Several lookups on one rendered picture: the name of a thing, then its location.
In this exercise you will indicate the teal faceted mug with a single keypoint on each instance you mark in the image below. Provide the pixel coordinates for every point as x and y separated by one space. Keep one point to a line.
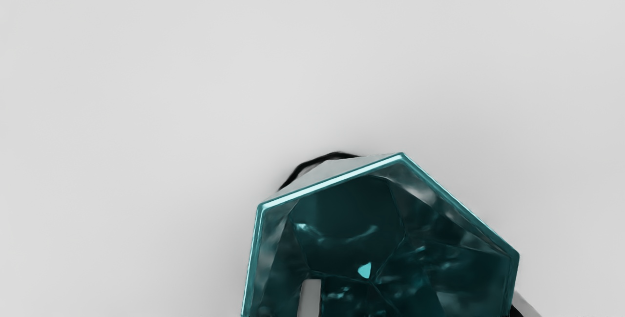
381 219

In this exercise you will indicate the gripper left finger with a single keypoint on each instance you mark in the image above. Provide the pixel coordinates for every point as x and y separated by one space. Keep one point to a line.
309 300

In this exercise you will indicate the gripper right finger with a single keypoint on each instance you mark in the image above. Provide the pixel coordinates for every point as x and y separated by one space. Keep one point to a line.
523 309

